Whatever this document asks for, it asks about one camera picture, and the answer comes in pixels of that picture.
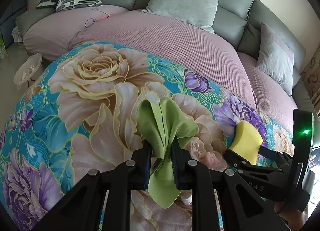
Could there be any white waste basket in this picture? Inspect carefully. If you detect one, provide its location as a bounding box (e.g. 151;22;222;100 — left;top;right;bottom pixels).
13;53;42;90

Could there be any grey cushion centre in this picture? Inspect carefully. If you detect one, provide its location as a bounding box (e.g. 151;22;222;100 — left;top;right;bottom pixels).
142;0;219;34

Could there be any floral blue blanket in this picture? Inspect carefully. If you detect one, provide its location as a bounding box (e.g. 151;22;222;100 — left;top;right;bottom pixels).
1;41;294;230

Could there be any grey green sofa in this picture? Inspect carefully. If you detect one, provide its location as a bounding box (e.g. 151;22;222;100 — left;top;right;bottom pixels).
15;0;318;114

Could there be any pink sofa cover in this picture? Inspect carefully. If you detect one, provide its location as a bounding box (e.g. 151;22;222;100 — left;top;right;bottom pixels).
22;4;316;142

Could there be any grey pink cushion right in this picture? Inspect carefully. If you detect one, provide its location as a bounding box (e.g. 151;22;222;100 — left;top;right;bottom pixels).
256;22;294;96

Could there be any light green microfibre cloth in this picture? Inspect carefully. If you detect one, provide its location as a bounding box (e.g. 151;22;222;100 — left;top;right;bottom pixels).
137;98;199;209

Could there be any pink floral cloth bundle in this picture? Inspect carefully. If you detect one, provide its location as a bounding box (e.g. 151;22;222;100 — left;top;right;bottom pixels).
185;137;228;172

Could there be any person's right hand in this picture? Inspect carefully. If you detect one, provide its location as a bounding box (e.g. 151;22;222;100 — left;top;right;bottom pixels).
274;202;308;231

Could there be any yellow sponge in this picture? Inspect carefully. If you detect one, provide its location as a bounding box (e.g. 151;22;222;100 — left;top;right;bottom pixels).
229;120;263;165

